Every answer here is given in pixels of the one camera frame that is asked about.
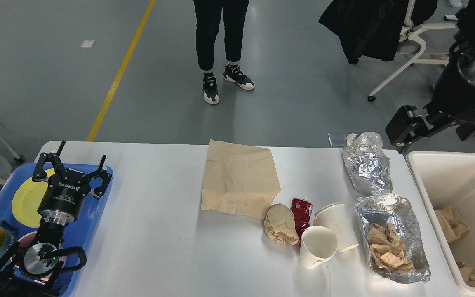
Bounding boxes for brown paper bag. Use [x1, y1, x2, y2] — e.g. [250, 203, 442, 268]
[200, 140, 281, 219]
[434, 206, 470, 244]

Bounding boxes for blue plastic tray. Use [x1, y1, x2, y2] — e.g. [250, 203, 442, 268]
[0, 163, 113, 297]

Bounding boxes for white office chair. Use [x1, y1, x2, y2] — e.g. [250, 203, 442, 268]
[367, 0, 456, 103]

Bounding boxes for crushed red can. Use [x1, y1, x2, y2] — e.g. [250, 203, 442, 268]
[291, 198, 312, 239]

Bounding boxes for pink ribbed mug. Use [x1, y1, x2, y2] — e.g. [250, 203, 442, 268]
[11, 232, 68, 284]

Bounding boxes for crumpled paper in bin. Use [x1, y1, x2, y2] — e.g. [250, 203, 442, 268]
[456, 261, 475, 288]

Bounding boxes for yellow plastic plate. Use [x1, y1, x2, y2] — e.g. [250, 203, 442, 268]
[8, 164, 48, 228]

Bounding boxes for foil bag with paper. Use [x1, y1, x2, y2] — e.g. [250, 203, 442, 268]
[354, 194, 431, 284]

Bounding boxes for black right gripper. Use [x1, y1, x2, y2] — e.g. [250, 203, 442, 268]
[385, 47, 475, 154]

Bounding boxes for black jacket on chair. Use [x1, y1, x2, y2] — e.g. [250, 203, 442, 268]
[318, 0, 439, 64]

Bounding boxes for crumpled brown paper ball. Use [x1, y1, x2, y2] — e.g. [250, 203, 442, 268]
[263, 204, 299, 247]

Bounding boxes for lying white paper cup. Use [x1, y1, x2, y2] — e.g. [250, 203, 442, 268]
[313, 203, 359, 252]

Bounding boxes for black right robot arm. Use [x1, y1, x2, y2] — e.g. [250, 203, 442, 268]
[385, 0, 475, 154]

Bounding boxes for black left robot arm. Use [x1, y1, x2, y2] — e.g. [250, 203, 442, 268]
[0, 141, 113, 297]

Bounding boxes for crumpled aluminium foil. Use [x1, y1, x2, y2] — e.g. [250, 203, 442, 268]
[342, 132, 393, 197]

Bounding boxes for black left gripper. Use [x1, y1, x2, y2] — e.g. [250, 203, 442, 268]
[32, 140, 112, 223]

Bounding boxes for white plastic bin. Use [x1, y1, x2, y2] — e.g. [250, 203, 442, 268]
[407, 152, 475, 296]

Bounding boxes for upright white paper cup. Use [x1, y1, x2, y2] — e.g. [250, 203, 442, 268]
[299, 226, 338, 269]

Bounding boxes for standing person legs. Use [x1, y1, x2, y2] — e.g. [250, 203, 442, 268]
[193, 0, 256, 105]

